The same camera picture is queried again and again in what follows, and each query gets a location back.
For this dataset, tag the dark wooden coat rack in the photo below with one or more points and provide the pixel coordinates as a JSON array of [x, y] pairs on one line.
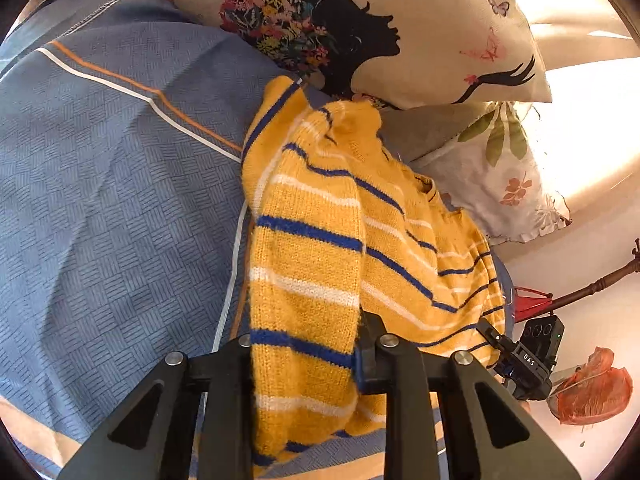
[[598, 286]]

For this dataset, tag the blue plaid bed sheet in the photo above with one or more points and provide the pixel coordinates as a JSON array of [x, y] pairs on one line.
[[125, 233]]

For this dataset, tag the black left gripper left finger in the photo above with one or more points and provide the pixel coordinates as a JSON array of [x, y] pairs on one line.
[[227, 374]]

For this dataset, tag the white leaf print pillow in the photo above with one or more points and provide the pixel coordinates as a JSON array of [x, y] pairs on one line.
[[490, 171]]

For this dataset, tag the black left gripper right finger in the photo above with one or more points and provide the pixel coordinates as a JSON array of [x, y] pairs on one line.
[[372, 365]]

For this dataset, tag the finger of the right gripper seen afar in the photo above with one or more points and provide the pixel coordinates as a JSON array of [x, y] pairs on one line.
[[492, 336]]

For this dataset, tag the orange plastic bag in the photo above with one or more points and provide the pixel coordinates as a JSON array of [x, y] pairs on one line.
[[596, 391]]

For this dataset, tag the yellow striped knit sweater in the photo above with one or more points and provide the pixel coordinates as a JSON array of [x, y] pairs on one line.
[[340, 228]]

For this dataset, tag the beige sheer curtain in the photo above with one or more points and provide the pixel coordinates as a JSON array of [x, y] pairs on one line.
[[587, 138]]

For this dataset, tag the beige silhouette print pillow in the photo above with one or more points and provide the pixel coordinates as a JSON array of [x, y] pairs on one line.
[[406, 53]]

